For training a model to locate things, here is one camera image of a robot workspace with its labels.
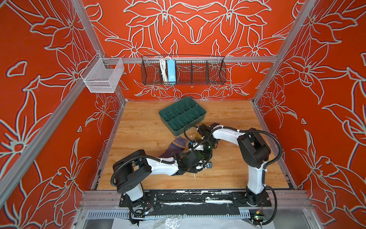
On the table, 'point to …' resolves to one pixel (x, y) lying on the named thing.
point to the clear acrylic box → (102, 75)
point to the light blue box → (171, 71)
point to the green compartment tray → (181, 114)
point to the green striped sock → (207, 152)
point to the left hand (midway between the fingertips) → (198, 158)
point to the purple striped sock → (177, 146)
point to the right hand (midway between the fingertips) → (200, 158)
